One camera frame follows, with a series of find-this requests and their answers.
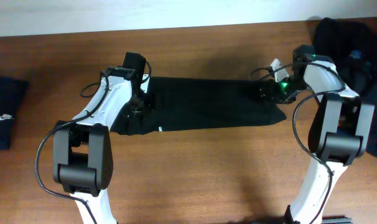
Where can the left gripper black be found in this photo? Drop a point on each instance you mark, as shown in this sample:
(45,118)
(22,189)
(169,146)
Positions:
(134,109)

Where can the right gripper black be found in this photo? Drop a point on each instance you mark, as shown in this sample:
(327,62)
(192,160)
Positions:
(269,88)

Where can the black t-shirt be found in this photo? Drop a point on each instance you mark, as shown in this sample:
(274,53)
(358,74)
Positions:
(179,104)

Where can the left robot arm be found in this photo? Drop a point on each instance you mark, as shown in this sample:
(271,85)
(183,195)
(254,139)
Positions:
(82,154)

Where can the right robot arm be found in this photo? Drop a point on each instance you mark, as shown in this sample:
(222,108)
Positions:
(338,135)

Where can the black clothes pile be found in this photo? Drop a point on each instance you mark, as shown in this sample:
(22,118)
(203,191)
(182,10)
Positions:
(353,47)

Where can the folded black Nike garment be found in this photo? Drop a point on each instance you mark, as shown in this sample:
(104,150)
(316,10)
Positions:
(12,92)

